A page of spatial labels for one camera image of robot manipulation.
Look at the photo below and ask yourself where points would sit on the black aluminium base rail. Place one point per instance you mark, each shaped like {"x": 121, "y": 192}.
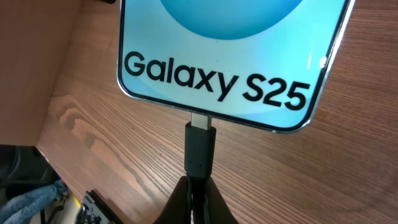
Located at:
{"x": 94, "y": 210}

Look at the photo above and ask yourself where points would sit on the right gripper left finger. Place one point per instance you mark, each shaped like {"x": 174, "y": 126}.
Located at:
{"x": 176, "y": 210}

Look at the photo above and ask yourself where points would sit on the blue cloth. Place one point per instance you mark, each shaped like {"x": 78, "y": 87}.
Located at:
{"x": 22, "y": 208}

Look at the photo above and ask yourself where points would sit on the Galaxy S25 smartphone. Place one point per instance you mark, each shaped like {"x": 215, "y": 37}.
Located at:
{"x": 258, "y": 63}

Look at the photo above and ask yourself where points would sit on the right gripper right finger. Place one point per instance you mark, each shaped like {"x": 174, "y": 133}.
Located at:
{"x": 216, "y": 210}

